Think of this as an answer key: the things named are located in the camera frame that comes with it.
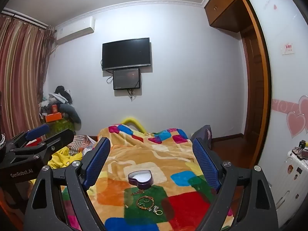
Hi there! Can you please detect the curtain rail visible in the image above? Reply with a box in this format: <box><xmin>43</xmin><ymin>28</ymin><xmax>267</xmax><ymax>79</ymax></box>
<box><xmin>1</xmin><ymin>9</ymin><xmax>49</xmax><ymax>28</ymax></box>

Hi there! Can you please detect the yellow cloth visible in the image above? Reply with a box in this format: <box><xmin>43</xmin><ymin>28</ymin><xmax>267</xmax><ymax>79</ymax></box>
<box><xmin>47</xmin><ymin>146</ymin><xmax>84</xmax><ymax>172</ymax></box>

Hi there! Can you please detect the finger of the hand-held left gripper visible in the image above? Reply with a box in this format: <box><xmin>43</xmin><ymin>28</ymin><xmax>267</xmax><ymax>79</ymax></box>
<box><xmin>9</xmin><ymin>129</ymin><xmax>75</xmax><ymax>164</ymax></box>
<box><xmin>9</xmin><ymin>124</ymin><xmax>51</xmax><ymax>151</ymax></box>

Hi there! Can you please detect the white suitcase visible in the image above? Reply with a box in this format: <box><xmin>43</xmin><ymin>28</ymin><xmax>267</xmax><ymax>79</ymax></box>
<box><xmin>271</xmin><ymin>149</ymin><xmax>308</xmax><ymax>222</ymax></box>

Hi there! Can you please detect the colourful patchwork blanket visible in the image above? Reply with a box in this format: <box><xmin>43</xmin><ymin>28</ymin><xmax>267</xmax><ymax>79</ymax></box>
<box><xmin>60</xmin><ymin>124</ymin><xmax>234</xmax><ymax>231</ymax></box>

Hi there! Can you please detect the white air conditioner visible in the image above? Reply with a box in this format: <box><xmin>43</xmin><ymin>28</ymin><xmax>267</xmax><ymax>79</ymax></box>
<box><xmin>55</xmin><ymin>16</ymin><xmax>95</xmax><ymax>45</ymax></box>

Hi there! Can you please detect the yellow padded bed rail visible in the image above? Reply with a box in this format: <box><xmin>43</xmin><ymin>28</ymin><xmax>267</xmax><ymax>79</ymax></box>
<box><xmin>120</xmin><ymin>116</ymin><xmax>148</xmax><ymax>133</ymax></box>

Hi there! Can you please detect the black garment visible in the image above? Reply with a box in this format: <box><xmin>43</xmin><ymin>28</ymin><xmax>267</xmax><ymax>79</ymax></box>
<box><xmin>54</xmin><ymin>85</ymin><xmax>73</xmax><ymax>104</ymax></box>

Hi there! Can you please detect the purple heart-shaped jewelry box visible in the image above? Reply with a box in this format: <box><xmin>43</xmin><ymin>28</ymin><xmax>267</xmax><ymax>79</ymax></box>
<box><xmin>127</xmin><ymin>170</ymin><xmax>153</xmax><ymax>189</ymax></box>

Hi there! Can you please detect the wooden door frame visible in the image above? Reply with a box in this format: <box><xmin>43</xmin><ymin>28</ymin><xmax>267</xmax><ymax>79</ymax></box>
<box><xmin>239</xmin><ymin>0</ymin><xmax>273</xmax><ymax>167</ymax></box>

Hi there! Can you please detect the white paper note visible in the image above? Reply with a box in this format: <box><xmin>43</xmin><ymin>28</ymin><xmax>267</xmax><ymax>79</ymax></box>
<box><xmin>281</xmin><ymin>43</ymin><xmax>295</xmax><ymax>55</ymax></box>

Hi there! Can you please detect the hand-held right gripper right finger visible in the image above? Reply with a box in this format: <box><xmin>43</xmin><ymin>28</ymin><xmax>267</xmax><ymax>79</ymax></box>
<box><xmin>192</xmin><ymin>137</ymin><xmax>280</xmax><ymax>231</ymax></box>

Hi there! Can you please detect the black wall television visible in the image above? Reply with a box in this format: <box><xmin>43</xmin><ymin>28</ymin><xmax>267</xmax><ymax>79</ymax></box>
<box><xmin>102</xmin><ymin>38</ymin><xmax>152</xmax><ymax>71</ymax></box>

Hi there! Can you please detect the striped patterned quilt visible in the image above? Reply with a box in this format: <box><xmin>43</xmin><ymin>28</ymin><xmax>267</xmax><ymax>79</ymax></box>
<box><xmin>68</xmin><ymin>135</ymin><xmax>100</xmax><ymax>157</ymax></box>

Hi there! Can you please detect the small black wall monitor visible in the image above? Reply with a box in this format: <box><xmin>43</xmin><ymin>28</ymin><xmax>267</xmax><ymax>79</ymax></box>
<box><xmin>112</xmin><ymin>68</ymin><xmax>141</xmax><ymax>91</ymax></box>

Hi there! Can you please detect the brown wooden door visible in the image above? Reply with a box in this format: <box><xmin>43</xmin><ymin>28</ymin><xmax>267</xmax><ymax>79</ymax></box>
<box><xmin>241</xmin><ymin>28</ymin><xmax>265</xmax><ymax>139</ymax></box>

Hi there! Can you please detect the green patterned cabinet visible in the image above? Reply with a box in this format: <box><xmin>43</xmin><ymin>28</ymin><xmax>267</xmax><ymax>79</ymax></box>
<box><xmin>42</xmin><ymin>118</ymin><xmax>74</xmax><ymax>138</ymax></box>

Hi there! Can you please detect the striped curtain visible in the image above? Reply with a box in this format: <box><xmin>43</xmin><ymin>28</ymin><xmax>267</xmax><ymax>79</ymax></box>
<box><xmin>0</xmin><ymin>12</ymin><xmax>55</xmax><ymax>145</ymax></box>

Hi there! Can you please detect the white sliding wardrobe door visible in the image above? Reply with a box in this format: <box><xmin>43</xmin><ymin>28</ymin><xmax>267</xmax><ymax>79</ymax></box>
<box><xmin>247</xmin><ymin>0</ymin><xmax>308</xmax><ymax>190</ymax></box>

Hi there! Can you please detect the wooden overhead cabinet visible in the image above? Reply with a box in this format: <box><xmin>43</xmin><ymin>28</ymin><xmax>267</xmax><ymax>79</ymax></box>
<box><xmin>204</xmin><ymin>0</ymin><xmax>251</xmax><ymax>33</ymax></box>

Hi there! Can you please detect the braided cord bracelet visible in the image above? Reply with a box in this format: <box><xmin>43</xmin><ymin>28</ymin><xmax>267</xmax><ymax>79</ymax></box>
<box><xmin>136</xmin><ymin>196</ymin><xmax>155</xmax><ymax>209</ymax></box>

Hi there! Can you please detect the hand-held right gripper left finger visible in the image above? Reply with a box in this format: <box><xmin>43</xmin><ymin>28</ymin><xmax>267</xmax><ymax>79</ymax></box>
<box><xmin>24</xmin><ymin>137</ymin><xmax>111</xmax><ymax>231</ymax></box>

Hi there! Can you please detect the orange box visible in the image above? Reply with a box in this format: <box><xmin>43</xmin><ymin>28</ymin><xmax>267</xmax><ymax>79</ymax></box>
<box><xmin>44</xmin><ymin>112</ymin><xmax>64</xmax><ymax>123</ymax></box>

